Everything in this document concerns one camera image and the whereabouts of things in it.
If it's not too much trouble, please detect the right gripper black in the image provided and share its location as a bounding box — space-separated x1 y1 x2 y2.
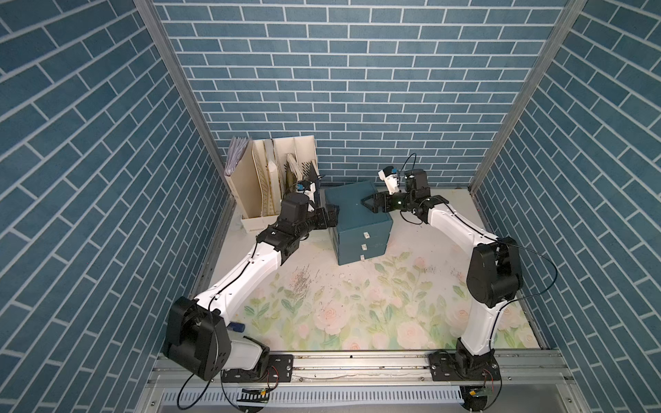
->
360 193 413 216

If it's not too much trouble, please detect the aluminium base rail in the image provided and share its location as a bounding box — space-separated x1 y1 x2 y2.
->
136 349 589 412

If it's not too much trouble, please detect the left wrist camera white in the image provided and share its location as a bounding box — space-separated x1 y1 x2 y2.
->
295 180 317 204

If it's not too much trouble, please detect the beige patterned book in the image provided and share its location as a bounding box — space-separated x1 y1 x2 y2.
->
285 153 304 194

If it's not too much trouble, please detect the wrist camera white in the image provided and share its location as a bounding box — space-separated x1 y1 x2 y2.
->
295 180 317 204
378 166 400 194

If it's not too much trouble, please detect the dark striped notebook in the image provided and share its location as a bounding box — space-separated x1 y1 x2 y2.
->
304 160 320 184

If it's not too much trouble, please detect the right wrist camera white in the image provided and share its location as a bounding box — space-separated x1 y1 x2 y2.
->
378 166 400 194

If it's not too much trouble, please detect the purple folder stack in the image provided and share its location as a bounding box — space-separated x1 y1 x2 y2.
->
225 137 251 177

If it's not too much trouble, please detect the teal drawer cabinet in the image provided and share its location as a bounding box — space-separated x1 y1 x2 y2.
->
325 182 392 265

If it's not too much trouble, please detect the white file organizer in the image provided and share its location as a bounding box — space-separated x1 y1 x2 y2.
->
225 135 320 234

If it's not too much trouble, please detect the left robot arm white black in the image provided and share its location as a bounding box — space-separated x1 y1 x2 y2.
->
164 193 339 381

